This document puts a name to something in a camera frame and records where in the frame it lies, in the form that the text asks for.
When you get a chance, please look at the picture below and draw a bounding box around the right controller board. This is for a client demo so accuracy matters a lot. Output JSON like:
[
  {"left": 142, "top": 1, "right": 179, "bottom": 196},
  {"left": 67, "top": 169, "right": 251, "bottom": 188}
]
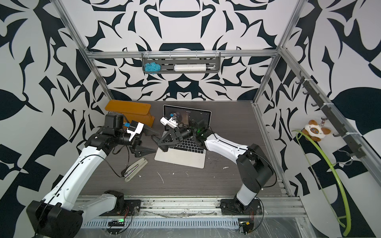
[{"left": 238, "top": 221, "right": 254, "bottom": 235}]

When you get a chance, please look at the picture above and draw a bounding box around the teal cloth ball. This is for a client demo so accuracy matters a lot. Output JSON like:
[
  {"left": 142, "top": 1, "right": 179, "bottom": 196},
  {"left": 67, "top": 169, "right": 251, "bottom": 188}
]
[{"left": 144, "top": 62, "right": 161, "bottom": 73}]

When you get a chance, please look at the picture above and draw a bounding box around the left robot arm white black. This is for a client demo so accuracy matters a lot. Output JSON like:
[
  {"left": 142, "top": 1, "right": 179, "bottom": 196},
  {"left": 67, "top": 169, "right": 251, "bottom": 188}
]
[{"left": 26, "top": 113, "right": 158, "bottom": 238}]

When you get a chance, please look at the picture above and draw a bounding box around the grey wall rack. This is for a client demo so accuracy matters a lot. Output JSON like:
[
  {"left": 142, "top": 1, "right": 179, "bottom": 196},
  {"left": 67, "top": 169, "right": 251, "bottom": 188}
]
[{"left": 141, "top": 52, "right": 221, "bottom": 74}]

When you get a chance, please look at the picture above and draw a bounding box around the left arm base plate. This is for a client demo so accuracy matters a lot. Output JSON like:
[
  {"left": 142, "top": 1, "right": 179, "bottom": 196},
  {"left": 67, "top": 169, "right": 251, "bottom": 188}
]
[{"left": 115, "top": 199, "right": 141, "bottom": 217}]

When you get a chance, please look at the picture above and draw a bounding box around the white roll in rack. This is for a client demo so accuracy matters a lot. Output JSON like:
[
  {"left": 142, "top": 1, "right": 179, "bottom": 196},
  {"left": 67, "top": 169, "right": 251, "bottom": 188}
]
[{"left": 174, "top": 64, "right": 206, "bottom": 72}]

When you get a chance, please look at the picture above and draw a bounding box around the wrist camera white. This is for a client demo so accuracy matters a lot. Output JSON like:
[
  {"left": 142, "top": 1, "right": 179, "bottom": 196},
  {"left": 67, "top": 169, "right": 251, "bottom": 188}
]
[
  {"left": 160, "top": 113, "right": 180, "bottom": 129},
  {"left": 127, "top": 121, "right": 144, "bottom": 142}
]

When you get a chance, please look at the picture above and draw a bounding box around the brown white plush toy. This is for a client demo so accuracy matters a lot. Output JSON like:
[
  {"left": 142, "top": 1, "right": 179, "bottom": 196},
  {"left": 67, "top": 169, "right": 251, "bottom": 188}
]
[{"left": 302, "top": 120, "right": 331, "bottom": 142}]

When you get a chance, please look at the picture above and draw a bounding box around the silver laptop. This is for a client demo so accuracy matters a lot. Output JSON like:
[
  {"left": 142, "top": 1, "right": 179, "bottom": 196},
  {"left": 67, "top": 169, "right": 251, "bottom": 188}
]
[{"left": 154, "top": 105, "right": 212, "bottom": 169}]

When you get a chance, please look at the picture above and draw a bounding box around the controller board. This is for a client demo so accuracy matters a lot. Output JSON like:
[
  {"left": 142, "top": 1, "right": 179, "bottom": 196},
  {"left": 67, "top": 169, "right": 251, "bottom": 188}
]
[
  {"left": 238, "top": 221, "right": 254, "bottom": 235},
  {"left": 107, "top": 219, "right": 126, "bottom": 228}
]

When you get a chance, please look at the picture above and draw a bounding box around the left controller board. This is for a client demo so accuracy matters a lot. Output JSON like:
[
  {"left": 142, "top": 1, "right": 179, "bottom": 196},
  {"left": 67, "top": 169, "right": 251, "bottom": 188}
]
[{"left": 107, "top": 219, "right": 126, "bottom": 228}]

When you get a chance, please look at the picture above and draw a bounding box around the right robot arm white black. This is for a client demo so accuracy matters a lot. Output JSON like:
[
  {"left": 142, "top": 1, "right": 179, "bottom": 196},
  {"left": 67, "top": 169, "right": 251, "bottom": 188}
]
[{"left": 151, "top": 126, "right": 275, "bottom": 207}]

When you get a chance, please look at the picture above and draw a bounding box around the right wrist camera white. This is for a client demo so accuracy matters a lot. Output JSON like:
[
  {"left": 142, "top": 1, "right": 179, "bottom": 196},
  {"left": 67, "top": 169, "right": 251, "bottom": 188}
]
[{"left": 160, "top": 113, "right": 180, "bottom": 129}]

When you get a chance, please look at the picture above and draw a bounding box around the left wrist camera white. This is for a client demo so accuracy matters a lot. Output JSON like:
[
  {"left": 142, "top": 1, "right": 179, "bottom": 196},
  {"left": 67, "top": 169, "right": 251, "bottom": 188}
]
[{"left": 127, "top": 121, "right": 144, "bottom": 142}]

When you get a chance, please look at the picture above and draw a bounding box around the white black stapler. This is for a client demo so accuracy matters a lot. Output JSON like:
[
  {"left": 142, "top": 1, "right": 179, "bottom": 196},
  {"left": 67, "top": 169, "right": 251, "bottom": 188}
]
[{"left": 122, "top": 158, "right": 148, "bottom": 182}]

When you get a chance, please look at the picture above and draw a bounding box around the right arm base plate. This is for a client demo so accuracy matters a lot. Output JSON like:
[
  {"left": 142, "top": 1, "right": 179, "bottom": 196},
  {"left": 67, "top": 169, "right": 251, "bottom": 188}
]
[{"left": 218, "top": 198, "right": 262, "bottom": 215}]

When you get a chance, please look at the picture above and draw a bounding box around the grey hook rail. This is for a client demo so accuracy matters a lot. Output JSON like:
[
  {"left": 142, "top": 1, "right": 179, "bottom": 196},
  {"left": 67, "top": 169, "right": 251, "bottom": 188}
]
[{"left": 298, "top": 71, "right": 366, "bottom": 159}]

